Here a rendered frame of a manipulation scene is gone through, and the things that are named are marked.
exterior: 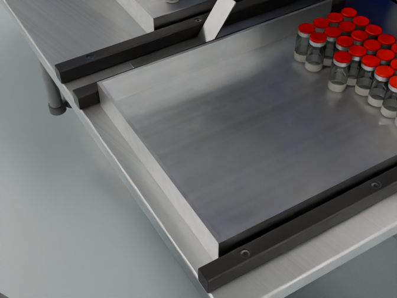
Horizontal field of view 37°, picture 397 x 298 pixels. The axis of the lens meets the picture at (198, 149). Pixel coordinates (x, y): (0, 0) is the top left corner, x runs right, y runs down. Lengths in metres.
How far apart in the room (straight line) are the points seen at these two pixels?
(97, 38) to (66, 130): 1.19
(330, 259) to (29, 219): 1.30
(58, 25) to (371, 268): 0.65
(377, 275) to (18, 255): 0.99
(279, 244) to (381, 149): 0.19
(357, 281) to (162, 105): 0.59
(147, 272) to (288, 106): 0.98
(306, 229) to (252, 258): 0.06
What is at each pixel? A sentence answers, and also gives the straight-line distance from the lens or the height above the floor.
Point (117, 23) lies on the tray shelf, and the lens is 0.85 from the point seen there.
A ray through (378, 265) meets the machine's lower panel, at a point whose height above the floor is 0.49.
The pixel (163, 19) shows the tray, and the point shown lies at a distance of 0.80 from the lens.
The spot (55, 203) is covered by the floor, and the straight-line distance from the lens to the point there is 1.80.
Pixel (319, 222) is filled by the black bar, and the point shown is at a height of 0.90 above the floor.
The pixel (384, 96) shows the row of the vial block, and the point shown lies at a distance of 0.71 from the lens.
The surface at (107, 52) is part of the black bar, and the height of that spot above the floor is 0.90.
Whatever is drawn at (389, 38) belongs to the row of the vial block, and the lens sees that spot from 0.76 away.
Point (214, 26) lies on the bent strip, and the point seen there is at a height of 0.91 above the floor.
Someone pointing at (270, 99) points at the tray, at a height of 0.88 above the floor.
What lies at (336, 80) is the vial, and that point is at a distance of 0.73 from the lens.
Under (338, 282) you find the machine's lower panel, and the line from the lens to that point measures 1.21.
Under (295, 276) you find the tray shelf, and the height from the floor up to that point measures 0.88.
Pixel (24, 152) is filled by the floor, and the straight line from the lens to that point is 1.96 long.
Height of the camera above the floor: 1.35
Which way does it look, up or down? 45 degrees down
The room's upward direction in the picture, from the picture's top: straight up
